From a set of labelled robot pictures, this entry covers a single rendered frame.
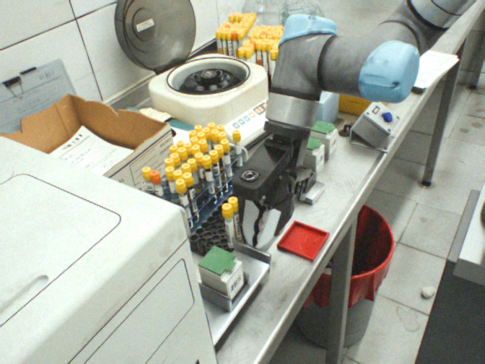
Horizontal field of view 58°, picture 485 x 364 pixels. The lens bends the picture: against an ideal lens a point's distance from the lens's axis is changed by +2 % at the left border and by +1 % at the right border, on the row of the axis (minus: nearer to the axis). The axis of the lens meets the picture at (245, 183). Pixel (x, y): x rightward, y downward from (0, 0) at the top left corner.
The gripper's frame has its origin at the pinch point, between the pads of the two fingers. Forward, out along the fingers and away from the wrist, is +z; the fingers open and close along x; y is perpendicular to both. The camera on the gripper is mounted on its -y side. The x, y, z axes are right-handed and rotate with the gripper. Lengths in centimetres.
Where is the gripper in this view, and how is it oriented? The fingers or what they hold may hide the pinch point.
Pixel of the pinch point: (254, 250)
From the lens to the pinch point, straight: 68.7
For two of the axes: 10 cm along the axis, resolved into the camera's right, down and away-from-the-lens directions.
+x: -8.4, -2.8, 4.6
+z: -2.0, 9.5, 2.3
